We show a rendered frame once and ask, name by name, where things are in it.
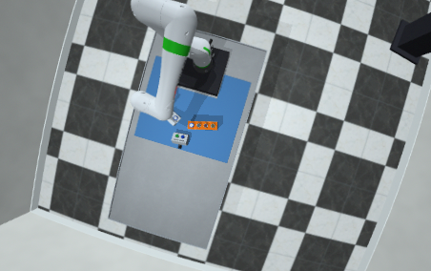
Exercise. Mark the orange tube rack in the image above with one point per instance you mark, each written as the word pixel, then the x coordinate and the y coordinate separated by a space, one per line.
pixel 202 125

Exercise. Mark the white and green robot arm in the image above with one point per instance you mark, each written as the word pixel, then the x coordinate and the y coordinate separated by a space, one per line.
pixel 179 22

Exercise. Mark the blue bench mat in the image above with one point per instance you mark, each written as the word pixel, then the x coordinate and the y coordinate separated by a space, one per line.
pixel 226 110

